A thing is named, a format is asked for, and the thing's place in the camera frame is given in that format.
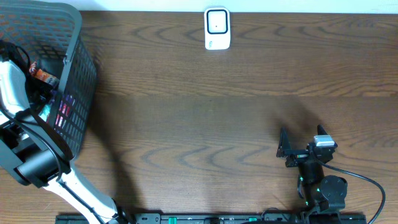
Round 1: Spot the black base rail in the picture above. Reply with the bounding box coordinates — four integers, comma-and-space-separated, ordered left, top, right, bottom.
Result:
55, 212, 368, 224

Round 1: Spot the small orange snack packet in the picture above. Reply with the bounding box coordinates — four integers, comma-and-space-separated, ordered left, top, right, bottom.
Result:
34, 69, 60, 87

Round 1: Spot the orange brown wafer bar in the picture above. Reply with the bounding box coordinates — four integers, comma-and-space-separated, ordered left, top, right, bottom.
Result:
29, 62, 38, 77

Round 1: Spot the red purple snack bag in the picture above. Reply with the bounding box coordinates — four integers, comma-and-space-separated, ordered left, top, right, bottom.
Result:
55, 95, 75, 128

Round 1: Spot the white barcode scanner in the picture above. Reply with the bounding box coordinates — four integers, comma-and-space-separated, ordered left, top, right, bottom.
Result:
204, 7, 231, 50

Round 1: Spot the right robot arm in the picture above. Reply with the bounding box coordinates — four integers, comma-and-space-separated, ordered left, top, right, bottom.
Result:
276, 125, 348, 223

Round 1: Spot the teal snack packet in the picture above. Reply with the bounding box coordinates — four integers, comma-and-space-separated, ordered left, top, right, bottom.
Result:
39, 103, 52, 122

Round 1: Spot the grey plastic mesh basket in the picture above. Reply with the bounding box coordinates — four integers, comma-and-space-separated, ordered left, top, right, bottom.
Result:
1, 1, 97, 157

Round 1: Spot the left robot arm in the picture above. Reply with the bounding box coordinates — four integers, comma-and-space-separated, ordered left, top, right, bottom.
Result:
1, 41, 135, 223

